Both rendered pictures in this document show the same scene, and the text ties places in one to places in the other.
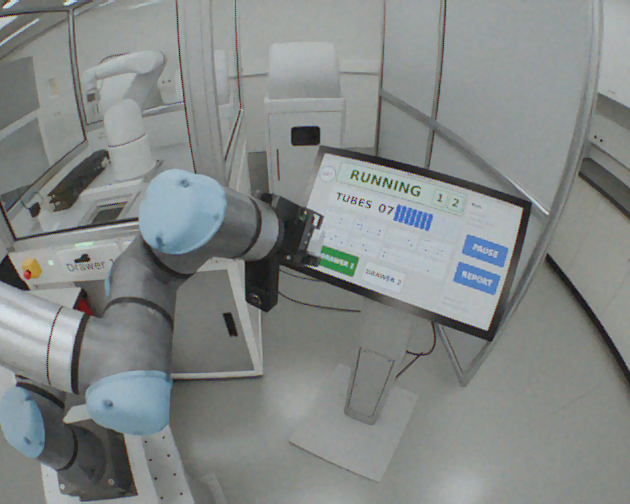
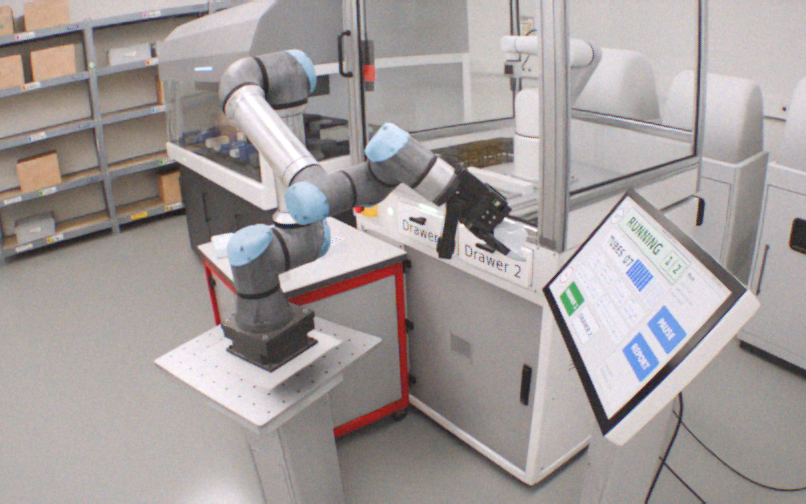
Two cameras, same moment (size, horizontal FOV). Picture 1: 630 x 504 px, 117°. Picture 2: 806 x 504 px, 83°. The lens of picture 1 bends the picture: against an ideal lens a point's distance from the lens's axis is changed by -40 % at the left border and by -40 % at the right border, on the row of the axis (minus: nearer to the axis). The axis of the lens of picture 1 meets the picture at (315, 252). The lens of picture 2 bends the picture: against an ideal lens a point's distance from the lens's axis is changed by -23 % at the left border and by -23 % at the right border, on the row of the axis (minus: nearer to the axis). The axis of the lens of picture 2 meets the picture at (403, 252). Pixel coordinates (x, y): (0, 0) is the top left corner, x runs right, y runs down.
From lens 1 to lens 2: 0.82 m
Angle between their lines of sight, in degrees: 55
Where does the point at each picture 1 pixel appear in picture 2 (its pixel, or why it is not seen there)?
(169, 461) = (321, 374)
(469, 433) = not seen: outside the picture
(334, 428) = not seen: outside the picture
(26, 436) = (244, 245)
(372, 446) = not seen: outside the picture
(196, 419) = (421, 475)
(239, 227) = (408, 164)
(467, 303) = (615, 379)
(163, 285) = (366, 178)
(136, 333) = (330, 180)
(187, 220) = (375, 143)
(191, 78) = (545, 84)
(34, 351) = (286, 160)
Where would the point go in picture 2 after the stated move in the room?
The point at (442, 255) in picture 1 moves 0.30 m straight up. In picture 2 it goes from (632, 320) to (650, 143)
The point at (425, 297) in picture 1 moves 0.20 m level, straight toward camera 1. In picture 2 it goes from (594, 357) to (482, 367)
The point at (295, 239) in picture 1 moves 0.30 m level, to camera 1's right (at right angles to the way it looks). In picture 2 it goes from (473, 209) to (592, 265)
